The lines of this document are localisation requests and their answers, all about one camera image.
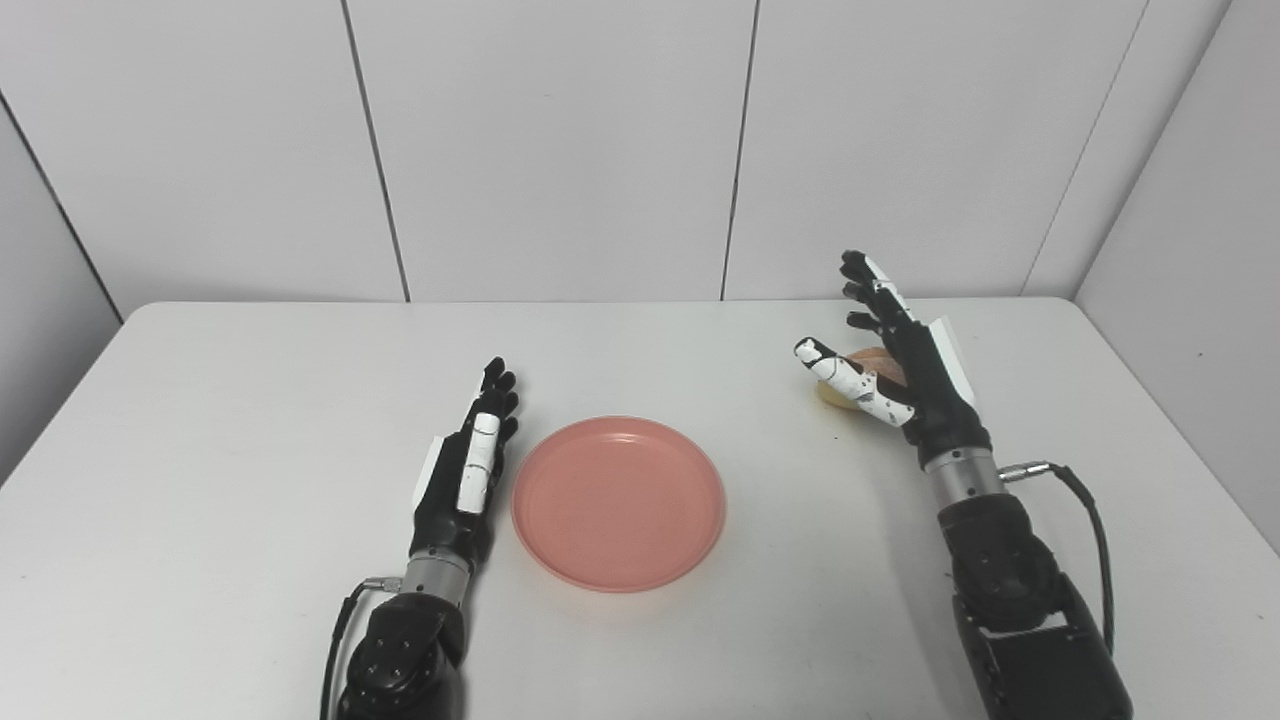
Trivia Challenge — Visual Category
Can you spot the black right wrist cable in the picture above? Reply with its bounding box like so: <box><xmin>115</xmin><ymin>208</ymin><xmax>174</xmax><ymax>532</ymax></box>
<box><xmin>1000</xmin><ymin>460</ymin><xmax>1117</xmax><ymax>656</ymax></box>

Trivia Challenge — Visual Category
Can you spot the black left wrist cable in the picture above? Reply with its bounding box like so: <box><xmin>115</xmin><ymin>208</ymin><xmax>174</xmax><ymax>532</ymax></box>
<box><xmin>319</xmin><ymin>575</ymin><xmax>405</xmax><ymax>720</ymax></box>

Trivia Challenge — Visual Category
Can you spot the pink plate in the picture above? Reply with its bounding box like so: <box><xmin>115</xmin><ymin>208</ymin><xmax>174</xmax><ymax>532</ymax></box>
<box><xmin>511</xmin><ymin>416</ymin><xmax>728</xmax><ymax>594</ymax></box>

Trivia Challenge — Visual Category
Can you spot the bread roll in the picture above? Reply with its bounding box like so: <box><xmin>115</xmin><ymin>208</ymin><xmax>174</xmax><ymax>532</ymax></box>
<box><xmin>815</xmin><ymin>346</ymin><xmax>909</xmax><ymax>411</ymax></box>

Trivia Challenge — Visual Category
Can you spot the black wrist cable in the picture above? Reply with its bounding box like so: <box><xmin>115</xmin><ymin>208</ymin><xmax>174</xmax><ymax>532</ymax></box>
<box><xmin>1000</xmin><ymin>460</ymin><xmax>1117</xmax><ymax>656</ymax></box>
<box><xmin>319</xmin><ymin>575</ymin><xmax>405</xmax><ymax>720</ymax></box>

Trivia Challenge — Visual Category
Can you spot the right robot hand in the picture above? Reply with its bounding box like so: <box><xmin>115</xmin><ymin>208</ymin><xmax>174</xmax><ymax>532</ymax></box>
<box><xmin>794</xmin><ymin>250</ymin><xmax>994</xmax><ymax>468</ymax></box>

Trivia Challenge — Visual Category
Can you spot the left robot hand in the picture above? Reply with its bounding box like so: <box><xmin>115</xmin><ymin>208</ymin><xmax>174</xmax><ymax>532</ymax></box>
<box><xmin>410</xmin><ymin>357</ymin><xmax>521</xmax><ymax>573</ymax></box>

